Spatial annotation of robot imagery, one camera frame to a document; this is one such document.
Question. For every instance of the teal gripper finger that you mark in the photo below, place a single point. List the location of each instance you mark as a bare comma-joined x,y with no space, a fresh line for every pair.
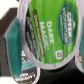
13,46

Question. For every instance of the green Dark Magic kcup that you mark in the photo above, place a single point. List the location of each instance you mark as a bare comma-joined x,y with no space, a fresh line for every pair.
50,31

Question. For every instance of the kcup in holder slot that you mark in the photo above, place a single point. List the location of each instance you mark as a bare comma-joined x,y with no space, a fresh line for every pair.
30,73

